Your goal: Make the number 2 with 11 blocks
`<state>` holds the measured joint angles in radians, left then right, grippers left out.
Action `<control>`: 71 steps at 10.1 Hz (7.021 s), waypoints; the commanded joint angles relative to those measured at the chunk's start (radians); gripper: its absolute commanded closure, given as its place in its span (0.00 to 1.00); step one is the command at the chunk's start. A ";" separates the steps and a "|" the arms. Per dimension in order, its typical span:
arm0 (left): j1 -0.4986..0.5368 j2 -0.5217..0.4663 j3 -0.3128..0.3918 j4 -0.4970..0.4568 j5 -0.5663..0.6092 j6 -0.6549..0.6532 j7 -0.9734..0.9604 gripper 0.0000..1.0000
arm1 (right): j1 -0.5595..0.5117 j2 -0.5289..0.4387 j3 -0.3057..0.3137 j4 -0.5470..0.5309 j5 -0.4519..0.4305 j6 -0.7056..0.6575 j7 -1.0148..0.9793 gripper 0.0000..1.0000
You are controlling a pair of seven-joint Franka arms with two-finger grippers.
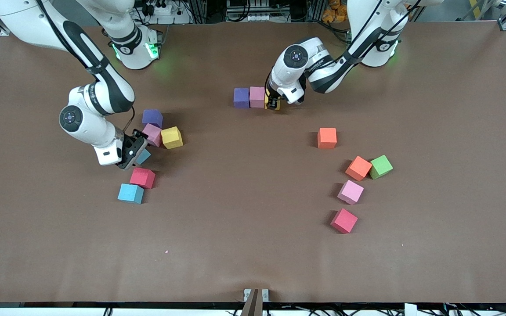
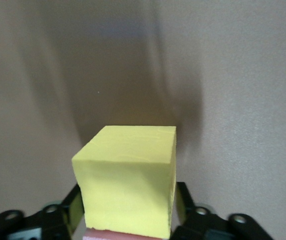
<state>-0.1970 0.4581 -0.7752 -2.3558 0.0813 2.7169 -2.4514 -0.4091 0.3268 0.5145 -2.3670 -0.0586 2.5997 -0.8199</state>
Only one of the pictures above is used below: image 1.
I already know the orange foam cube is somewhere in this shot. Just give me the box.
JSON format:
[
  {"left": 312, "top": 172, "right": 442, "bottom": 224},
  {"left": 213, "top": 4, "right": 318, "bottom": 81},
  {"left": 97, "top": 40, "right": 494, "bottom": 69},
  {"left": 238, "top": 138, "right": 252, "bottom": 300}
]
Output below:
[
  {"left": 317, "top": 128, "right": 338, "bottom": 149},
  {"left": 345, "top": 156, "right": 373, "bottom": 181}
]

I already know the orange packets pile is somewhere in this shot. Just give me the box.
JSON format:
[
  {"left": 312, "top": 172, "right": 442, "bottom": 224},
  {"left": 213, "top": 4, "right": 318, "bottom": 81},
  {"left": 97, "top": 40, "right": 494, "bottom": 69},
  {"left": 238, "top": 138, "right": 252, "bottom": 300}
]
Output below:
[{"left": 322, "top": 0, "right": 351, "bottom": 23}]

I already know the brown table cover sheet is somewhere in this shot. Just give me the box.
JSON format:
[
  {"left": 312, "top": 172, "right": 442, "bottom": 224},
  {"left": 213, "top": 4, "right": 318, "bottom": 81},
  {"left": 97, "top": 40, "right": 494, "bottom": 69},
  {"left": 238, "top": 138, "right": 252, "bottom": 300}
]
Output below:
[{"left": 0, "top": 21, "right": 506, "bottom": 304}]

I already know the red foam cube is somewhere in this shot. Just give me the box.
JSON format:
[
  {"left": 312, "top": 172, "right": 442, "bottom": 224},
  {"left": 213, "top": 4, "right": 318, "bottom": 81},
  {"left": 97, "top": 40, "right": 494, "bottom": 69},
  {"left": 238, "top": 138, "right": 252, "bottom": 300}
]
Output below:
[
  {"left": 130, "top": 167, "right": 156, "bottom": 189},
  {"left": 330, "top": 208, "right": 359, "bottom": 234}
]

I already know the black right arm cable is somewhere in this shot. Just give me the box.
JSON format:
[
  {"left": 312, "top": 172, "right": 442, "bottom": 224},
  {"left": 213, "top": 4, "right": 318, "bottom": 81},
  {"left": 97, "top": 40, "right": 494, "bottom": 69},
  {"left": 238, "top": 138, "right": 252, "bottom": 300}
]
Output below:
[{"left": 38, "top": 0, "right": 136, "bottom": 132}]

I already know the green foam cube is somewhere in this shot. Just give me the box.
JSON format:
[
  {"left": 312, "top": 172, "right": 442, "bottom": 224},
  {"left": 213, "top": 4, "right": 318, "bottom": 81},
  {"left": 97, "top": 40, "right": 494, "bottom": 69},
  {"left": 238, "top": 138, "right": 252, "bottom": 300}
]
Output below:
[{"left": 369, "top": 155, "right": 394, "bottom": 180}]

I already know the pink foam cube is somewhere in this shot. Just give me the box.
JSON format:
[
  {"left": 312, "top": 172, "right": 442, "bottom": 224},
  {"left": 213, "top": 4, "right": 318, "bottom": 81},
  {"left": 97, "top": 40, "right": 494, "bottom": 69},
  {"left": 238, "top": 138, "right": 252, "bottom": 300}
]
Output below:
[
  {"left": 249, "top": 86, "right": 266, "bottom": 108},
  {"left": 142, "top": 123, "right": 163, "bottom": 147},
  {"left": 337, "top": 180, "right": 365, "bottom": 205}
]

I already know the white power strip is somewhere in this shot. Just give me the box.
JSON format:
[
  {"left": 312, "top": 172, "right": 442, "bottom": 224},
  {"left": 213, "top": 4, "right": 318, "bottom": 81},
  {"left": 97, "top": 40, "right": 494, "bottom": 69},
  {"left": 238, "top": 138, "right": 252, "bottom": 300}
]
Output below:
[{"left": 137, "top": 0, "right": 192, "bottom": 25}]

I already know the purple foam cube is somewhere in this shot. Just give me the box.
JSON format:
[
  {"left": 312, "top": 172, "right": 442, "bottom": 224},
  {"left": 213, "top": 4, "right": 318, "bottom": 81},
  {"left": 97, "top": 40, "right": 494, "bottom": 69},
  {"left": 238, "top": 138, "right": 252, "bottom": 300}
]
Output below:
[
  {"left": 142, "top": 109, "right": 164, "bottom": 128},
  {"left": 234, "top": 88, "right": 250, "bottom": 109}
]

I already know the white table edge rail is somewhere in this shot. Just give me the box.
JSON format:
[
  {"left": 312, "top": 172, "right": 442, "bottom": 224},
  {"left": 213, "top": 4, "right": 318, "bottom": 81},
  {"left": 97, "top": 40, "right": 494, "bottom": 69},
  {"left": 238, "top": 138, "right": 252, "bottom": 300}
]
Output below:
[{"left": 0, "top": 306, "right": 506, "bottom": 316}]

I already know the white equipment box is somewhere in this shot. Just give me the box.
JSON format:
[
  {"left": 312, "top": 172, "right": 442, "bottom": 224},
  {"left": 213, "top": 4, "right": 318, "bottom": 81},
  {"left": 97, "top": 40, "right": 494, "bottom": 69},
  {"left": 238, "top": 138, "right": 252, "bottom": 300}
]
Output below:
[{"left": 226, "top": 0, "right": 289, "bottom": 22}]

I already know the metal bracket with post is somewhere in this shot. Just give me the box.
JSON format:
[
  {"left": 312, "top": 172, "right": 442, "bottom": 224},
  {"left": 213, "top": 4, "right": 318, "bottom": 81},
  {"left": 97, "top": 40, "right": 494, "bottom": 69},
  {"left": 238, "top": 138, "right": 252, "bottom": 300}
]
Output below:
[{"left": 243, "top": 288, "right": 270, "bottom": 316}]

